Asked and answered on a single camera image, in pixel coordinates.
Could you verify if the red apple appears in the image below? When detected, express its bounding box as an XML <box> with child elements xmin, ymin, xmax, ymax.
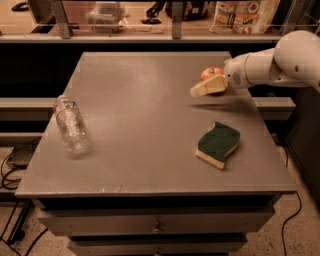
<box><xmin>200</xmin><ymin>67</ymin><xmax>224</xmax><ymax>81</ymax></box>

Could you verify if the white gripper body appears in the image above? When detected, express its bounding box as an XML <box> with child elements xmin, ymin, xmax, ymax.
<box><xmin>223</xmin><ymin>54</ymin><xmax>250</xmax><ymax>89</ymax></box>

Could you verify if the printed plastic bag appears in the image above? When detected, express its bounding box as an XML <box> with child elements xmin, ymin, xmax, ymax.
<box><xmin>209</xmin><ymin>0</ymin><xmax>280</xmax><ymax>35</ymax></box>

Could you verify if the black bag on shelf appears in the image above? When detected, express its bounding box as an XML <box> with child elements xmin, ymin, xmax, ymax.
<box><xmin>146</xmin><ymin>1</ymin><xmax>210</xmax><ymax>21</ymax></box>

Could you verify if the green and yellow sponge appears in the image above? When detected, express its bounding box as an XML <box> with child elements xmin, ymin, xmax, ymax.
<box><xmin>195</xmin><ymin>121</ymin><xmax>240</xmax><ymax>170</ymax></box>

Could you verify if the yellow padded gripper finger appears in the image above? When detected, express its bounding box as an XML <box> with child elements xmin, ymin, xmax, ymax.
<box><xmin>190</xmin><ymin>74</ymin><xmax>228</xmax><ymax>97</ymax></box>

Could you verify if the clear plastic water bottle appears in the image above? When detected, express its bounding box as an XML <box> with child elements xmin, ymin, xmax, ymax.
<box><xmin>53</xmin><ymin>95</ymin><xmax>91</xmax><ymax>155</ymax></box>

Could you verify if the clear plastic container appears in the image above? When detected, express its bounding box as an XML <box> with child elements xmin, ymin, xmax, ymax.
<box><xmin>86</xmin><ymin>1</ymin><xmax>127</xmax><ymax>33</ymax></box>

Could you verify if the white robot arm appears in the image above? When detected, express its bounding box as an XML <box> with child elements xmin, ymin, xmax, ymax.
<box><xmin>190</xmin><ymin>30</ymin><xmax>320</xmax><ymax>97</ymax></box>

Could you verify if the metal railing shelf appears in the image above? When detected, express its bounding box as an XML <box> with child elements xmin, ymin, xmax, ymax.
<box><xmin>0</xmin><ymin>0</ymin><xmax>320</xmax><ymax>44</ymax></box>

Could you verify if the black cables left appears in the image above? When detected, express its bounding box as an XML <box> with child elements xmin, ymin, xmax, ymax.
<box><xmin>0</xmin><ymin>138</ymin><xmax>49</xmax><ymax>256</ymax></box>

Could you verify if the black floor cable right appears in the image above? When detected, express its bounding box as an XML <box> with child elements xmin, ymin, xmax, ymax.
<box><xmin>280</xmin><ymin>191</ymin><xmax>303</xmax><ymax>256</ymax></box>

